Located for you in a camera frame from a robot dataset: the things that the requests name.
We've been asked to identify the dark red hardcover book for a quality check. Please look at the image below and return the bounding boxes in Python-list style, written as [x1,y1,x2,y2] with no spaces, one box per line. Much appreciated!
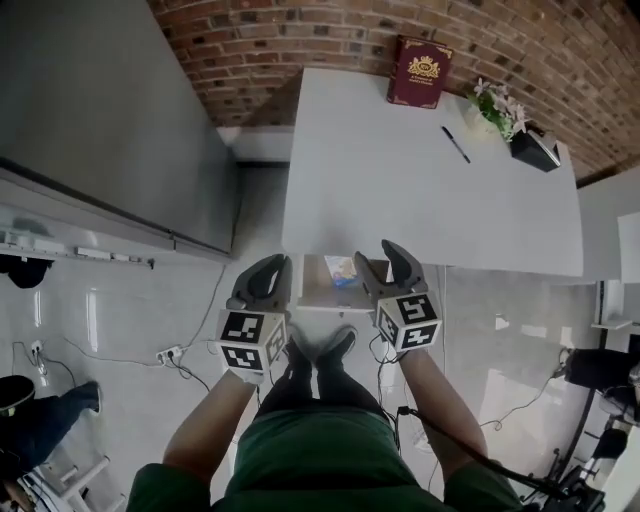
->
[386,34,454,110]

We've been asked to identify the person's right shoe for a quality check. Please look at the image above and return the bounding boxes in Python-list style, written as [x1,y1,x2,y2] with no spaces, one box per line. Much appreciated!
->
[317,324,359,362]

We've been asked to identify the white flowers in pot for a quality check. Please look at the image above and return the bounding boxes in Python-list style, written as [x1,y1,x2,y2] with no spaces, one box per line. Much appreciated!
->
[464,77,532,145]

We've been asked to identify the person's right forearm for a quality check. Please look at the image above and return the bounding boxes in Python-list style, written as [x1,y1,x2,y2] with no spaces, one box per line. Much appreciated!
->
[399,347,489,476]

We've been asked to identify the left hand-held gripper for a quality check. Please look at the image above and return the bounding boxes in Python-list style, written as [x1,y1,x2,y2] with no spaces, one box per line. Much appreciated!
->
[214,252,294,377]

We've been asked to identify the black bag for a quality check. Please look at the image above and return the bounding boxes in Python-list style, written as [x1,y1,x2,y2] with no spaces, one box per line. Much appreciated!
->
[0,252,54,290]

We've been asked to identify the black tissue box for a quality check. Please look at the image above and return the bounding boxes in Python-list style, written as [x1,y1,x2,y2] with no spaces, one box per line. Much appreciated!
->
[509,128,562,174]

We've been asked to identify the person's left forearm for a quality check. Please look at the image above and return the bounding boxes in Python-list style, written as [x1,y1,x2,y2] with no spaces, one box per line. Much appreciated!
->
[162,372,254,484]

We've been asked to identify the black pen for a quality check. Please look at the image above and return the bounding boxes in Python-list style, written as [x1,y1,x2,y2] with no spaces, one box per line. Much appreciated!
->
[440,125,472,165]

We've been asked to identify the small white cardboard box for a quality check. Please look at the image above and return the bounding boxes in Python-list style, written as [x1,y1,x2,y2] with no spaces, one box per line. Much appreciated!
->
[323,255,359,290]

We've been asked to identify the white wooden drawer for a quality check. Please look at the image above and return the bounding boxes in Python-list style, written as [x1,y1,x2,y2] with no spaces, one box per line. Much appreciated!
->
[296,253,392,316]

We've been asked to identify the person's black trousers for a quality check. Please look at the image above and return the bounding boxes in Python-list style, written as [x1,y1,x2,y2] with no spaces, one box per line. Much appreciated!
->
[257,344,396,421]

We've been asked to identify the person's left shoe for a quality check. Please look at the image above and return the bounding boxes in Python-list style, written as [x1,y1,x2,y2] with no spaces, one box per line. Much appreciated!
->
[287,324,314,362]

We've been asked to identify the thin black cable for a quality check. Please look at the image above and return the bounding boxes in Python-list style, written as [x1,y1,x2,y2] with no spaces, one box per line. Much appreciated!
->
[369,334,402,416]

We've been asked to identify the person's green shirt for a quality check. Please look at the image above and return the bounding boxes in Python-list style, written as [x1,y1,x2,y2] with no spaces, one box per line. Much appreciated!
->
[127,403,524,512]

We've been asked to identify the person's shoe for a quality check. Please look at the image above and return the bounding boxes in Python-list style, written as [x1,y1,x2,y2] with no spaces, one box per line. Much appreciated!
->
[287,324,314,362]
[317,324,359,362]

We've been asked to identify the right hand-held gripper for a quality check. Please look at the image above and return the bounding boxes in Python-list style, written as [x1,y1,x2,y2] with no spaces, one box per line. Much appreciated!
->
[353,238,445,355]

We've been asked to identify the thick black cable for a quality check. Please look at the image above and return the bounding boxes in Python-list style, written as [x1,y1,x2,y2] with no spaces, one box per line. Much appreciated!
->
[397,407,569,499]

